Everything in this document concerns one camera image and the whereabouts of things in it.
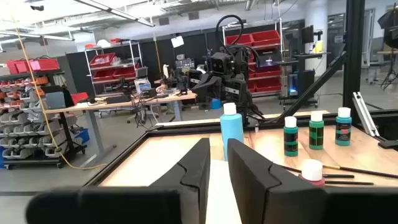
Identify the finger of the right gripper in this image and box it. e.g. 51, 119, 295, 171
205, 74, 223, 110
190, 79, 210, 110

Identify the small green paint bottle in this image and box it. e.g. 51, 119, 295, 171
308, 110, 325, 151
283, 116, 299, 157

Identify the wire shelf with red bins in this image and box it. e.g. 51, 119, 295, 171
221, 17, 284, 98
83, 39, 144, 98

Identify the black studio light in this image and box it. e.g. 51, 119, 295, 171
377, 8, 398, 91

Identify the silver aluminium bar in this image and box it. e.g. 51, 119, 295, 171
352, 91, 381, 138

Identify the black computer tower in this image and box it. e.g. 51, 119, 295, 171
286, 68, 315, 98

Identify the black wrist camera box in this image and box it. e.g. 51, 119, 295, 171
210, 51, 233, 75

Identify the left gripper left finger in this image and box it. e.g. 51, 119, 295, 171
25, 138, 211, 224

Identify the black aluminium table frame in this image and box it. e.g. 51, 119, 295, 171
83, 0, 398, 187

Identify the black monitor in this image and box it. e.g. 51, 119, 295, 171
300, 24, 315, 45

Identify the yellow extension cord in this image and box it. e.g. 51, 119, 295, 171
11, 17, 108, 171

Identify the wooden workbench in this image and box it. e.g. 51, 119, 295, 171
43, 90, 200, 169

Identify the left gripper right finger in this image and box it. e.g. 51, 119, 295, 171
227, 138, 398, 224

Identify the thin black paintbrush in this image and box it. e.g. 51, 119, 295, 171
280, 165, 356, 179
324, 180, 374, 186

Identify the small teal paint bottle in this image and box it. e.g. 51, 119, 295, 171
335, 106, 353, 147

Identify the small maroon paint bottle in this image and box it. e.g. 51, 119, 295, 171
298, 159, 326, 189

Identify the large light blue paint bottle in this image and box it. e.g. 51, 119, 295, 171
220, 102, 245, 162

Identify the grey parts bin rack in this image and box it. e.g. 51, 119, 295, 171
0, 57, 88, 170

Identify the wide paintbrush gold ferrule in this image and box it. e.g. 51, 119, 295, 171
322, 164, 398, 180

